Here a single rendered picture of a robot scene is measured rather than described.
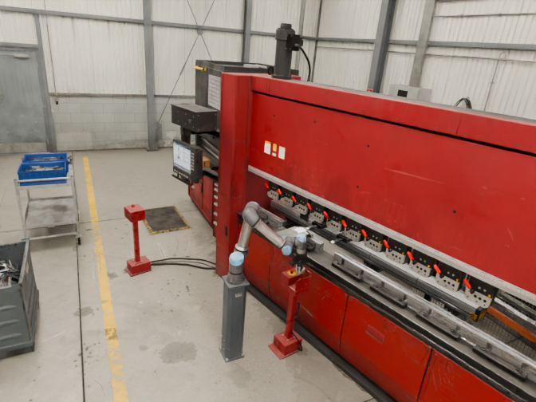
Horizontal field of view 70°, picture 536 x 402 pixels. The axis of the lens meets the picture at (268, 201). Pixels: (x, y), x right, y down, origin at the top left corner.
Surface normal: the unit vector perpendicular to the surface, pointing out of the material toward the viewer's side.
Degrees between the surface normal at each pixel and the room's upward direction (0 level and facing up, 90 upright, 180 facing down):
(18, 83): 90
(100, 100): 90
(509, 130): 90
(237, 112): 90
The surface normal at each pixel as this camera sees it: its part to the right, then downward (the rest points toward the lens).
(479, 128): -0.77, 0.18
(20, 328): 0.44, 0.37
